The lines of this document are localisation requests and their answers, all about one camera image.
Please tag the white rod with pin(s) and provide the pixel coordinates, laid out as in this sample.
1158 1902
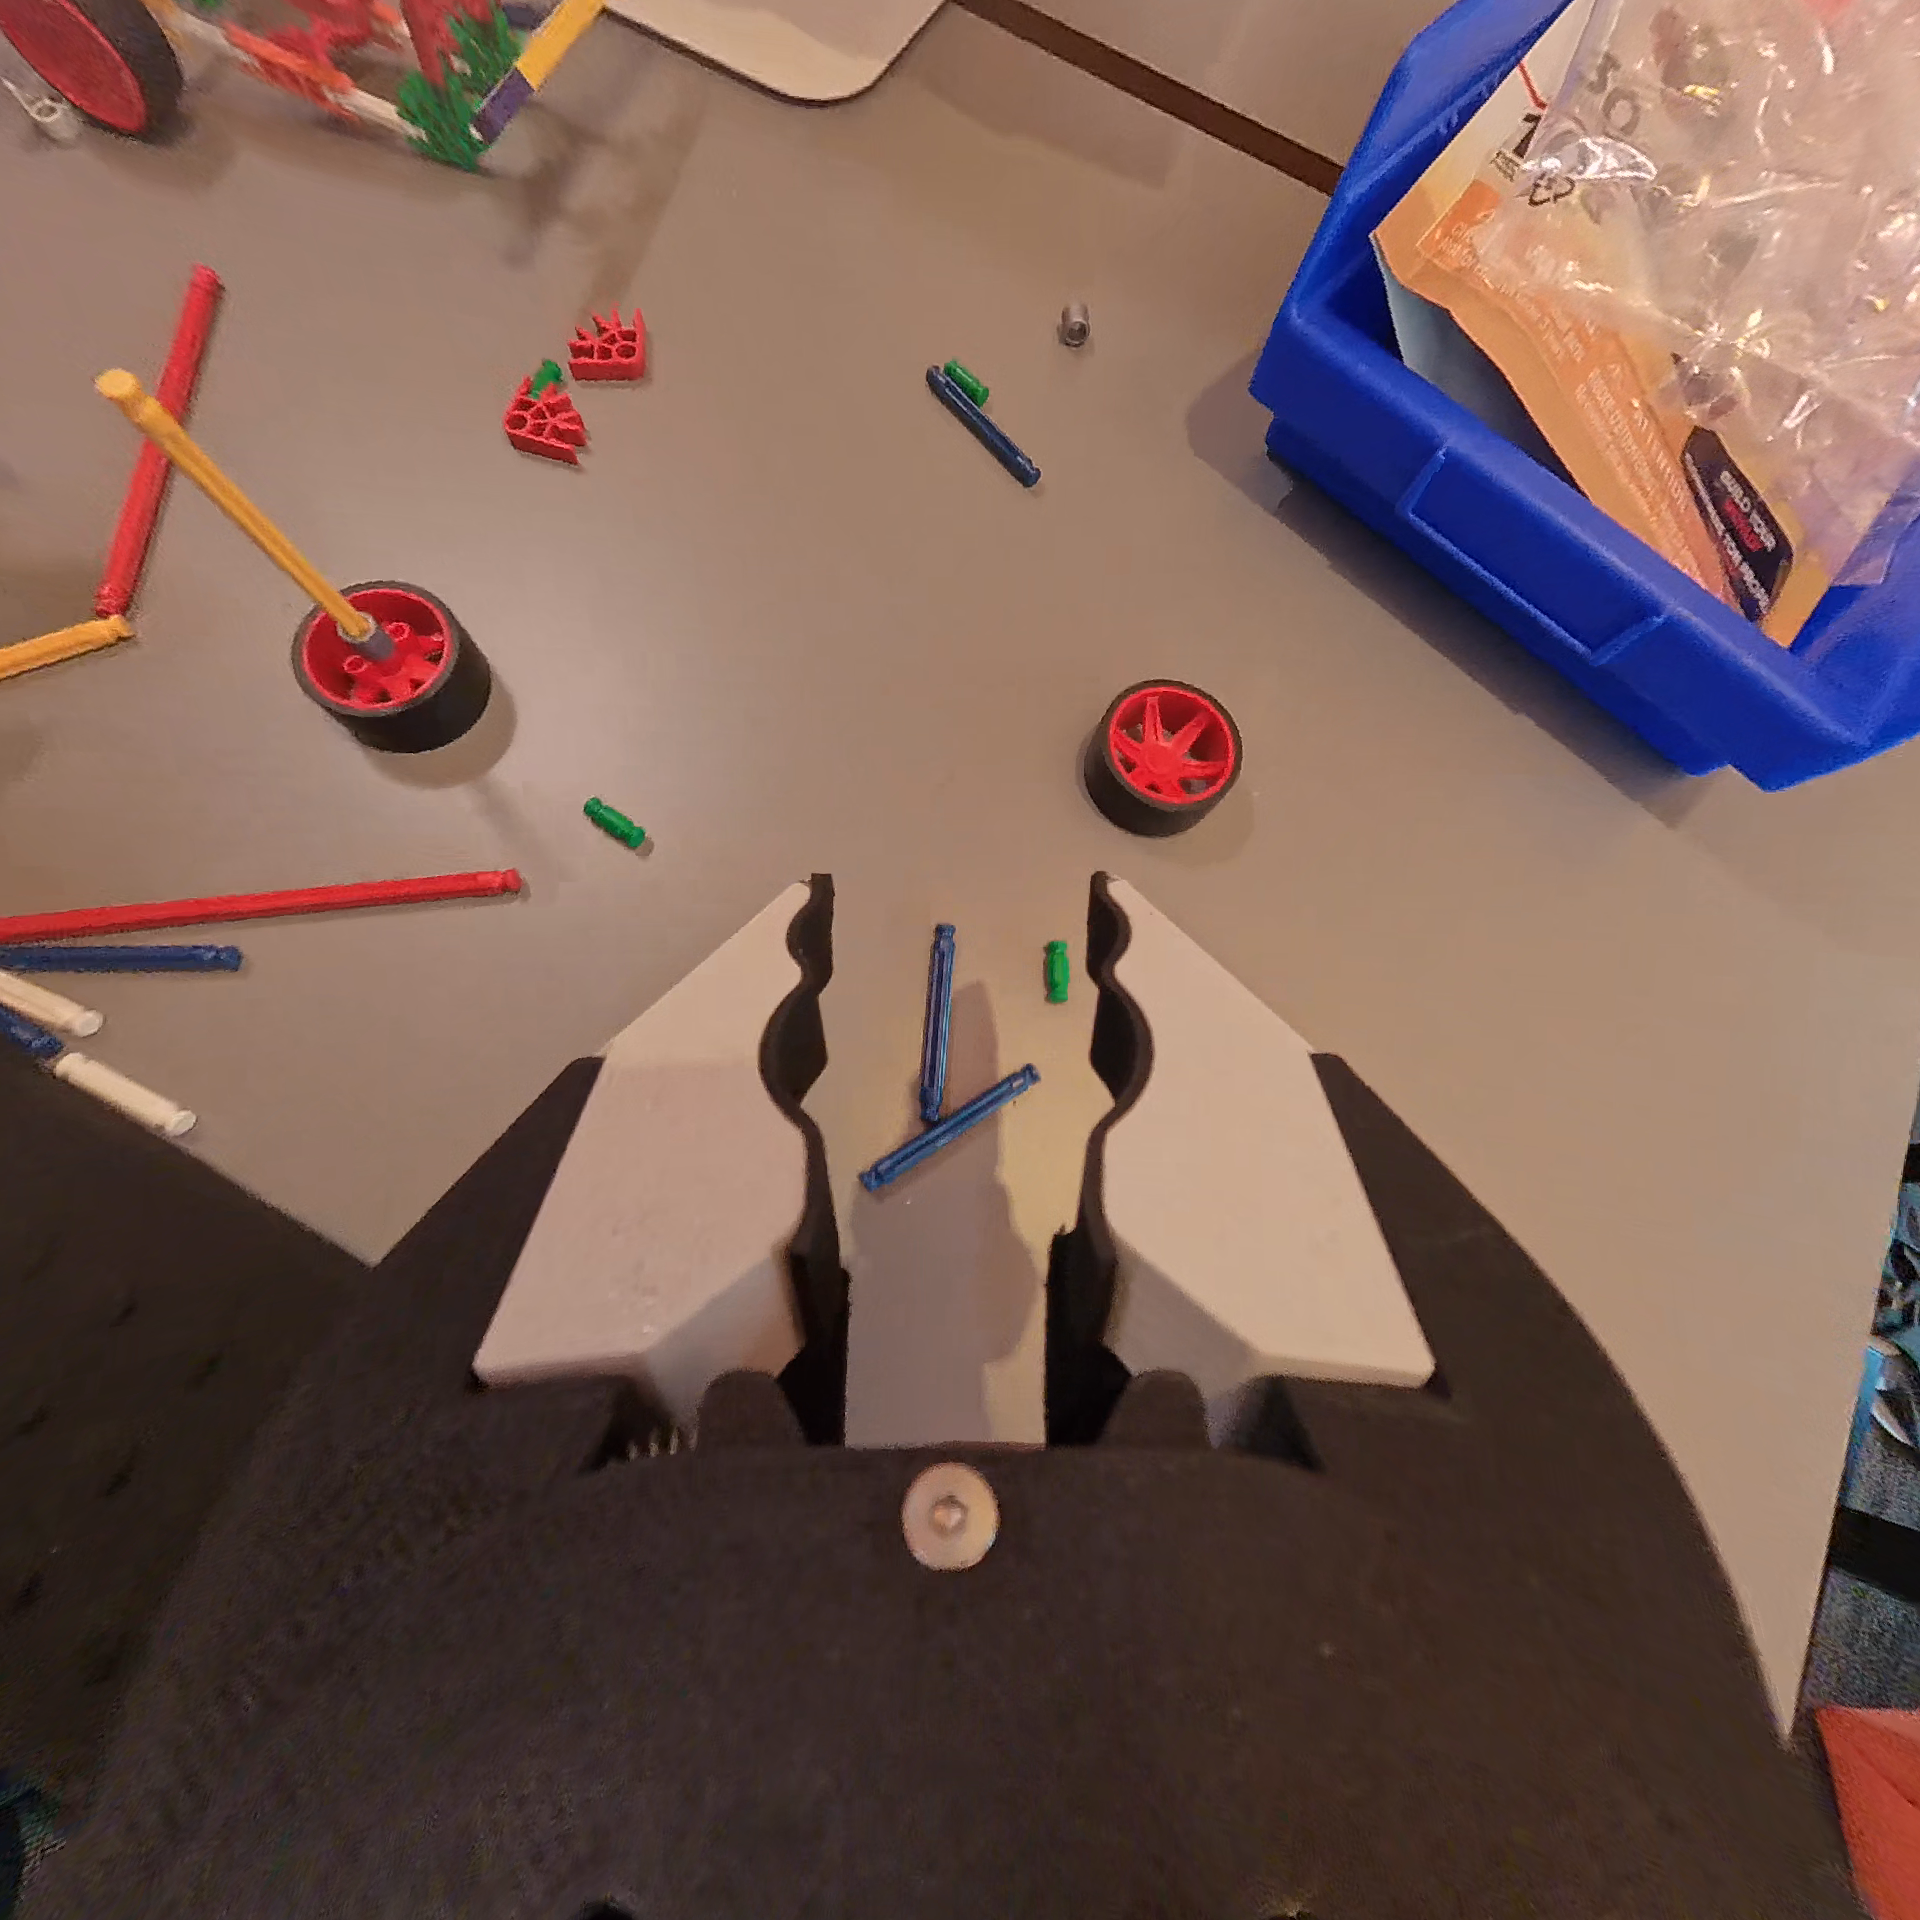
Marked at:
46 1002
129 1097

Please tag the red long rod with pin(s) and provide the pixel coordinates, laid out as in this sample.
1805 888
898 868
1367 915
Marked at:
254 904
157 444

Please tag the short blue rod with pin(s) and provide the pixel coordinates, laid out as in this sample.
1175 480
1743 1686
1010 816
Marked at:
937 1018
990 435
974 1112

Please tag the red and green toy model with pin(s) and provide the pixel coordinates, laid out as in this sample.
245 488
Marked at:
449 89

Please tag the short green rod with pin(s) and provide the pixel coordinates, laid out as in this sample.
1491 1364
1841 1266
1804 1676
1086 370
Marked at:
968 383
1056 971
614 822

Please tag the white document stand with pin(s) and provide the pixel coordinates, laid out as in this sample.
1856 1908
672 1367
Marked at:
781 46

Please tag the yellow rod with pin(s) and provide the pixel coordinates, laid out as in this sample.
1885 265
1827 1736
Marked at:
223 503
69 644

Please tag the blue storage bin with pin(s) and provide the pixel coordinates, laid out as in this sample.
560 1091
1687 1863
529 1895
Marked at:
1502 494

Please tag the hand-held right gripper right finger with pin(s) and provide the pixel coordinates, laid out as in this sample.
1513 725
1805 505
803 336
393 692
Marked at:
1260 1231

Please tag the red orange printed packet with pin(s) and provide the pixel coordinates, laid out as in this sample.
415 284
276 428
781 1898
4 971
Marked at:
1576 375

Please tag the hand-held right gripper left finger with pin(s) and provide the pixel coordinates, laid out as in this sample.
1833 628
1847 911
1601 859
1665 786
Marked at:
660 1231

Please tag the orange plastic object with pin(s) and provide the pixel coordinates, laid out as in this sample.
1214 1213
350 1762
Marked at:
1877 1799

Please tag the clear plastic bag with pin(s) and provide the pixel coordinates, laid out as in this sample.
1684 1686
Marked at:
1768 224

